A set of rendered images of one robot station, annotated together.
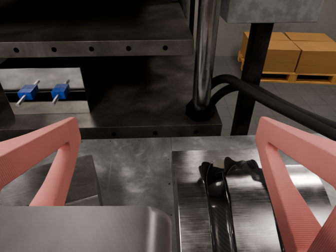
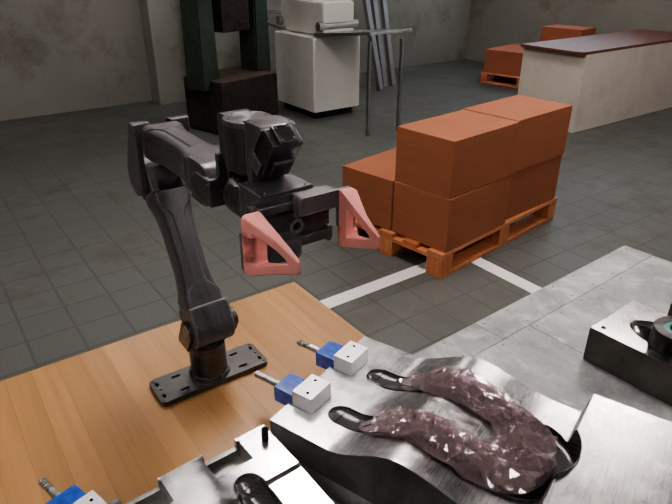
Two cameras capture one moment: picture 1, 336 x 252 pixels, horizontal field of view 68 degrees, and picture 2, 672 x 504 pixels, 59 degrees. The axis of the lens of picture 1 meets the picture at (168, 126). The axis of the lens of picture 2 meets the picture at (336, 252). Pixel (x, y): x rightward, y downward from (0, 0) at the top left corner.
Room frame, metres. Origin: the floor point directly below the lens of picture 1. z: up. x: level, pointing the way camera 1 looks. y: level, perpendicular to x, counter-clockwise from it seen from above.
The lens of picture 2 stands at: (0.53, -0.31, 1.47)
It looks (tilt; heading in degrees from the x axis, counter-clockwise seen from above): 27 degrees down; 144
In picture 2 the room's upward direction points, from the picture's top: straight up
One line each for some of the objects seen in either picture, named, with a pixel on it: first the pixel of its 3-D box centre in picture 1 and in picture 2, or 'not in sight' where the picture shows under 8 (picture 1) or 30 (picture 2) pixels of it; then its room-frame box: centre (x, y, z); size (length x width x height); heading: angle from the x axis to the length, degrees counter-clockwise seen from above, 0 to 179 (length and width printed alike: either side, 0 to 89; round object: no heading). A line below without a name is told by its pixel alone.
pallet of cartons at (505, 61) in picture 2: not in sight; (537, 55); (-4.17, 6.08, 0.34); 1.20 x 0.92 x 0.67; 0
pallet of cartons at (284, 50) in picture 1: (287, 56); not in sight; (2.90, -1.43, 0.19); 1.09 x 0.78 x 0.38; 91
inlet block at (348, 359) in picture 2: not in sight; (327, 354); (-0.15, 0.16, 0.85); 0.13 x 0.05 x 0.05; 19
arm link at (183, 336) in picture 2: not in sight; (208, 327); (-0.28, 0.00, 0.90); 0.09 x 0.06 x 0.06; 90
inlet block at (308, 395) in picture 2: not in sight; (287, 388); (-0.12, 0.06, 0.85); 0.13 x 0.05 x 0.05; 19
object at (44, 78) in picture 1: (66, 63); not in sight; (1.00, 0.43, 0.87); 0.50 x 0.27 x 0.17; 2
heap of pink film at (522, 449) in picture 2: not in sight; (462, 416); (0.12, 0.20, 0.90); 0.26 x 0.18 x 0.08; 19
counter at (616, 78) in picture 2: not in sight; (609, 76); (-2.86, 5.50, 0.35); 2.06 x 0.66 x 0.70; 90
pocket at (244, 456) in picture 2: not in sight; (227, 467); (-0.01, -0.10, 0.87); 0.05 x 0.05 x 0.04; 2
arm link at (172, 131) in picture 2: not in sight; (188, 174); (-0.28, 0.00, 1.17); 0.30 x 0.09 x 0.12; 0
